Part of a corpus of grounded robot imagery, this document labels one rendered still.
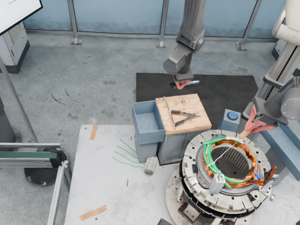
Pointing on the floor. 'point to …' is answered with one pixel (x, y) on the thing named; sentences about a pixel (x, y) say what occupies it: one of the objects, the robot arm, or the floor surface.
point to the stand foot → (46, 181)
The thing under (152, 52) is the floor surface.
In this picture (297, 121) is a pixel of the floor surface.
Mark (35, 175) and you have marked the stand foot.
